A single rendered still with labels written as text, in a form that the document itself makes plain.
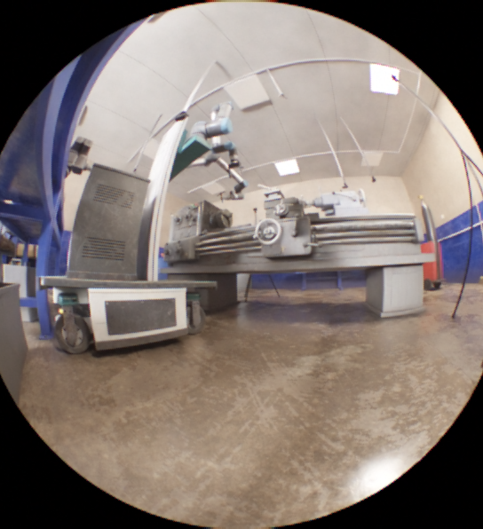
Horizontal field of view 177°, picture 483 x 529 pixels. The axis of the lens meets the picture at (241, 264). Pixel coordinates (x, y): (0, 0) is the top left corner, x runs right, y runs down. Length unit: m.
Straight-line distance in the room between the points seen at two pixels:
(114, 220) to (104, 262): 0.19
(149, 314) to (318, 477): 0.74
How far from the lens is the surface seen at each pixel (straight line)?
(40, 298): 1.06
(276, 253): 1.19
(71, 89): 0.71
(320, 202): 1.66
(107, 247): 0.75
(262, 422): 0.43
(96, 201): 0.80
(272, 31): 3.09
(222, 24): 3.07
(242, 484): 0.35
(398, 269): 1.46
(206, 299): 1.67
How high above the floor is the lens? 0.34
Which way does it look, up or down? 5 degrees up
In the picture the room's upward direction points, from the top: straight up
